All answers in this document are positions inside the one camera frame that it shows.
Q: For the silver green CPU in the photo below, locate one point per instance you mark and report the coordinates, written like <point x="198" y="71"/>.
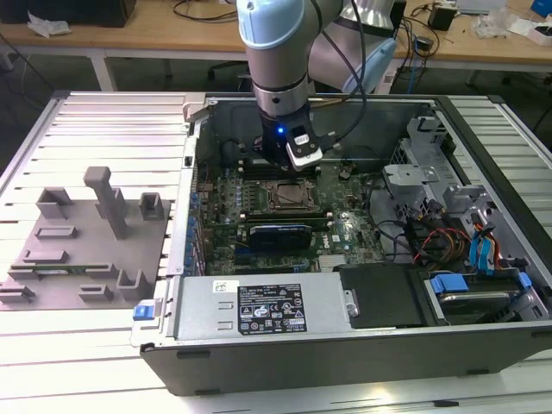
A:
<point x="293" y="196"/>

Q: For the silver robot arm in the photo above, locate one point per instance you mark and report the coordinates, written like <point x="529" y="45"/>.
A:
<point x="276" y="52"/>

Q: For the black RAM slot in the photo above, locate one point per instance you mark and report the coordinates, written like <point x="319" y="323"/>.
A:
<point x="284" y="212"/>

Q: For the black office chair base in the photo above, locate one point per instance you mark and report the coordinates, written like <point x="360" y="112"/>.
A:
<point x="224" y="69"/>

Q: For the black graphics card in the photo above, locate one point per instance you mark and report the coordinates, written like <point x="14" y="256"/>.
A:
<point x="280" y="237"/>

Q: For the green motherboard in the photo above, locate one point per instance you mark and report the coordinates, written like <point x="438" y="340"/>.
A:
<point x="349" y="207"/>

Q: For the small silver heatsink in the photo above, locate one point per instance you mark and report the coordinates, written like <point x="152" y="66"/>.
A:
<point x="332" y="263"/>

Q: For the grey metal disk bay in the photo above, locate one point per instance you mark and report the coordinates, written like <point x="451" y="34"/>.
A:
<point x="409" y="177"/>

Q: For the small grey adapter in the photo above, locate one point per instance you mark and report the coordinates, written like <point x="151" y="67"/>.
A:
<point x="424" y="43"/>

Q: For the grey power supply with label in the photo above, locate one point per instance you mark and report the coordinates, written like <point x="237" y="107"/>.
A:
<point x="198" y="310"/>

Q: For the black plastic cover panel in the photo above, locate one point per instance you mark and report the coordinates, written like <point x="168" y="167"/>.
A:
<point x="379" y="297"/>

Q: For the small black box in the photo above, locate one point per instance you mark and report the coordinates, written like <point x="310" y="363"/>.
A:
<point x="440" y="17"/>

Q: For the blue plastic case latch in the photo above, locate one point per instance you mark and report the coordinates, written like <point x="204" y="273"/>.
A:
<point x="143" y="311"/>

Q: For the grey plastic parts rack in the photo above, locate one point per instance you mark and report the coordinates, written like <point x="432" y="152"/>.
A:
<point x="86" y="259"/>

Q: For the hard disk in blue carrier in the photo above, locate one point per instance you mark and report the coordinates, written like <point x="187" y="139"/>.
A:
<point x="450" y="284"/>

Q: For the black grey PC case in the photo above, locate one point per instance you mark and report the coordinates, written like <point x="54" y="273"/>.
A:
<point x="302" y="366"/>

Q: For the clear plastic bag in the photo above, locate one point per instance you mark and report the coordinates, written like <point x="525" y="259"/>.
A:
<point x="491" y="21"/>

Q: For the large black box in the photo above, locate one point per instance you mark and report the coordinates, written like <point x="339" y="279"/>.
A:
<point x="64" y="10"/>

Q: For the crumpled white wrapping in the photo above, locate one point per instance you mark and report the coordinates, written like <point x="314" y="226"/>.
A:
<point x="47" y="26"/>

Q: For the white cardboard box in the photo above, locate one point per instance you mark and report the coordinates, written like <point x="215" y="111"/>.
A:
<point x="535" y="32"/>

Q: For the blue box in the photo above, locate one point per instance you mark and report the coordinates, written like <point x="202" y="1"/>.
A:
<point x="541" y="8"/>

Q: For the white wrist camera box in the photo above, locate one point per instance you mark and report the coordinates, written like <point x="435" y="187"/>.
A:
<point x="306" y="159"/>

